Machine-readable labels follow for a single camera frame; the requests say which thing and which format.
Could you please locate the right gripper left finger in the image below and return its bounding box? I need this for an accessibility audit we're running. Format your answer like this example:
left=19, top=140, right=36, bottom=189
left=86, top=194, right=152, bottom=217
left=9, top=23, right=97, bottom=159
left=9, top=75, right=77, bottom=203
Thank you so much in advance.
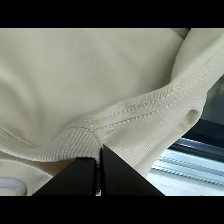
left=32, top=156, right=101, bottom=197

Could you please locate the silver frame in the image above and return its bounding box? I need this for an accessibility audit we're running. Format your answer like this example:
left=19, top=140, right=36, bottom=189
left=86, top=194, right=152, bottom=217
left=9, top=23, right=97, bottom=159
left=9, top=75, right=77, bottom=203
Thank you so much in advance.
left=146, top=147, right=224, bottom=197

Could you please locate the beige long-sleeved shirt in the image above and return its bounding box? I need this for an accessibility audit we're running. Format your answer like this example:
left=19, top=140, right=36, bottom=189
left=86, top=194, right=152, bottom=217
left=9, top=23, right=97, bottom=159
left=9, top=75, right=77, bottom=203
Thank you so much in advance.
left=0, top=28, right=224, bottom=197

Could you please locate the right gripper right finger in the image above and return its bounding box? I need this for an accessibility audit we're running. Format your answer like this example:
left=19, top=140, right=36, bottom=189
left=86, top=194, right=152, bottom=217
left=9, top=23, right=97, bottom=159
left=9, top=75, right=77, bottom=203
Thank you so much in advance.
left=99, top=144, right=165, bottom=197

